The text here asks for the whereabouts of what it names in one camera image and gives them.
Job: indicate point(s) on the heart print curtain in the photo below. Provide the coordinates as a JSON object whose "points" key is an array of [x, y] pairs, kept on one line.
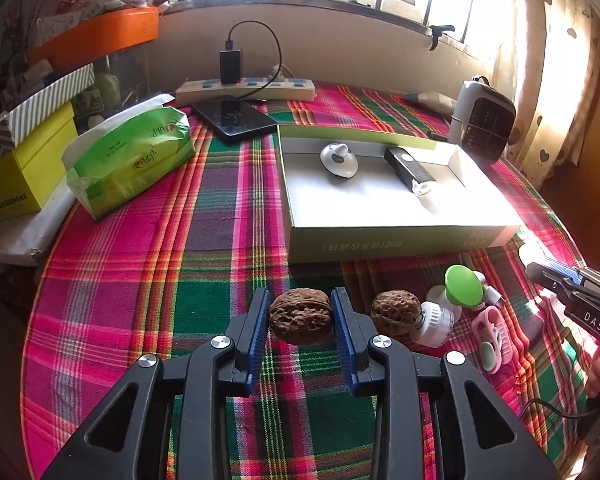
{"points": [[550, 60]]}

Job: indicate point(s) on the white cardboard box green sides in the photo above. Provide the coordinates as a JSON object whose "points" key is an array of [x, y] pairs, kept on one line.
{"points": [[395, 210]]}

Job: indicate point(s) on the green tissue pack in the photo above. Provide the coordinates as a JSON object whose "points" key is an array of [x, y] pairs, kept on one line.
{"points": [[130, 160]]}

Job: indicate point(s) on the orange box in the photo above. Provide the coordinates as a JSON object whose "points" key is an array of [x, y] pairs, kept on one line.
{"points": [[100, 35]]}

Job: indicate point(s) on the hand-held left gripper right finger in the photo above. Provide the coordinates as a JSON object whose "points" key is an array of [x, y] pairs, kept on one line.
{"points": [[342, 340]]}

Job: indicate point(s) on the brown walnut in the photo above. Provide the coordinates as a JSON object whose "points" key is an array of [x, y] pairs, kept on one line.
{"points": [[300, 317], [395, 317]]}

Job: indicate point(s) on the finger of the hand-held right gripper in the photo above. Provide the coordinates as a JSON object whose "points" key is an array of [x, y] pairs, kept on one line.
{"points": [[555, 275]]}

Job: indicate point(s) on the small white jar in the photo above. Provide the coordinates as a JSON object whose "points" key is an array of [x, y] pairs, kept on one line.
{"points": [[432, 321]]}

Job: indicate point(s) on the black charger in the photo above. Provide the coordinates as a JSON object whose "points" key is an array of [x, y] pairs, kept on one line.
{"points": [[230, 65]]}

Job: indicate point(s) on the green and white round device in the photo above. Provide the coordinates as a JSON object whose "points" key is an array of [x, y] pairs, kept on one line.
{"points": [[464, 284]]}

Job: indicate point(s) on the yellow cardboard box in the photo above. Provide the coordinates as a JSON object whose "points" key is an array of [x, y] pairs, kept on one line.
{"points": [[25, 175]]}

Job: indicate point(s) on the small desk heater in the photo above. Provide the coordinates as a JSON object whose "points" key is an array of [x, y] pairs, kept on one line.
{"points": [[482, 120]]}

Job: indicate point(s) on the pink plastic clip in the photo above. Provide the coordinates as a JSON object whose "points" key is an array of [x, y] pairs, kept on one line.
{"points": [[491, 332]]}

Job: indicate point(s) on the white power strip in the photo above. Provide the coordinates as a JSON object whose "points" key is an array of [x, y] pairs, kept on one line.
{"points": [[195, 91]]}

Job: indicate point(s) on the grey folded packet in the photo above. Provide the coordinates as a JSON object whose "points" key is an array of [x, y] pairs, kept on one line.
{"points": [[430, 101]]}

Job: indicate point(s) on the black window clip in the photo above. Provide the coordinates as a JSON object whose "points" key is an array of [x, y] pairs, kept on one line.
{"points": [[437, 32]]}

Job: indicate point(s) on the striped box lid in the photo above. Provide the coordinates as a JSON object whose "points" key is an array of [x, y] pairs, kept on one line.
{"points": [[45, 95]]}

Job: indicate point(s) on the white plug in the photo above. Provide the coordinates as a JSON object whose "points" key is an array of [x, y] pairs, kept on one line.
{"points": [[285, 72]]}

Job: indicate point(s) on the plaid tablecloth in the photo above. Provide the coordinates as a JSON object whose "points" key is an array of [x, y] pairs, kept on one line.
{"points": [[155, 270]]}

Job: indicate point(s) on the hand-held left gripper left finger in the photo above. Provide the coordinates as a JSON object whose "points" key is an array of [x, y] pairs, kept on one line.
{"points": [[257, 340]]}

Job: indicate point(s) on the black smartphone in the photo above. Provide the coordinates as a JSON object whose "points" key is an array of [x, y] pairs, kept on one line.
{"points": [[235, 117]]}

